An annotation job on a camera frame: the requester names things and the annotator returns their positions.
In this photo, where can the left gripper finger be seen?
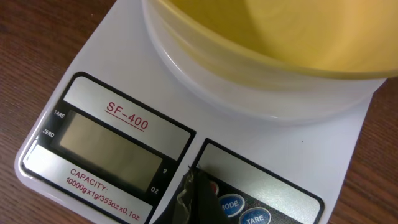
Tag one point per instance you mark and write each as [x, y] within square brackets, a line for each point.
[194, 202]

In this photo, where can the yellow plastic bowl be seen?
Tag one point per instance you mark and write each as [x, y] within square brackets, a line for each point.
[286, 61]

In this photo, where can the white digital kitchen scale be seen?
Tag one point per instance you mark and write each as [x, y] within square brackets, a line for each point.
[134, 112]

